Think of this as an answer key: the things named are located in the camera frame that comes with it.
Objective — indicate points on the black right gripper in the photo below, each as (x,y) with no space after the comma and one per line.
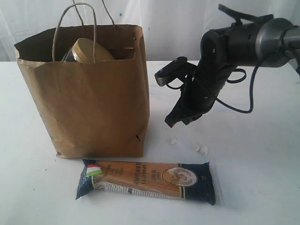
(205,81)

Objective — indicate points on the spaghetti pack dark blue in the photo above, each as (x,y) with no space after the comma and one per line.
(159,180)

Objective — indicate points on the clear nut jar gold lid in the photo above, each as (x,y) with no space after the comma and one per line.
(83,51)

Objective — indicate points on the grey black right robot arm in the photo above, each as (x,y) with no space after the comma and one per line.
(270,44)

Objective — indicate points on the brown paper shopping bag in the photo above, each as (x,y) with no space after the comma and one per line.
(96,109)

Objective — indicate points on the white backdrop curtain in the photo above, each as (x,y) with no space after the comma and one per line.
(171,28)

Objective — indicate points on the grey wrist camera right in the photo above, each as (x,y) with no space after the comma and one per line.
(175,69)

